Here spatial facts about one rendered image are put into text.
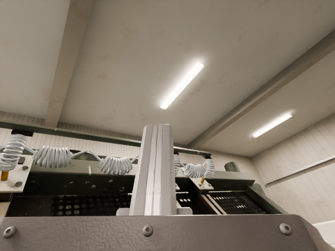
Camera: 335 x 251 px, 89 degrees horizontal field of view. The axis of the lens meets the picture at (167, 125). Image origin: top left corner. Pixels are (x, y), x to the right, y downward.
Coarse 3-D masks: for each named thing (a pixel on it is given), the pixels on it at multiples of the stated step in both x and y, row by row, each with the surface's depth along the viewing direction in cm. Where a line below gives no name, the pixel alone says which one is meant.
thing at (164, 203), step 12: (168, 132) 10; (168, 144) 9; (156, 156) 8; (168, 156) 8; (156, 168) 8; (168, 168) 8; (156, 180) 7; (168, 180) 7; (156, 192) 7; (168, 192) 7; (156, 204) 7; (168, 204) 7
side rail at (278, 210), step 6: (252, 186) 130; (246, 192) 127; (252, 192) 123; (258, 192) 123; (258, 198) 119; (264, 198) 118; (264, 204) 116; (270, 204) 113; (276, 204) 116; (270, 210) 112; (276, 210) 109; (282, 210) 110; (330, 246) 91
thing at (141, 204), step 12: (144, 132) 10; (156, 132) 10; (144, 144) 9; (156, 144) 9; (144, 156) 8; (144, 168) 8; (144, 180) 7; (144, 192) 7; (132, 204) 7; (144, 204) 7
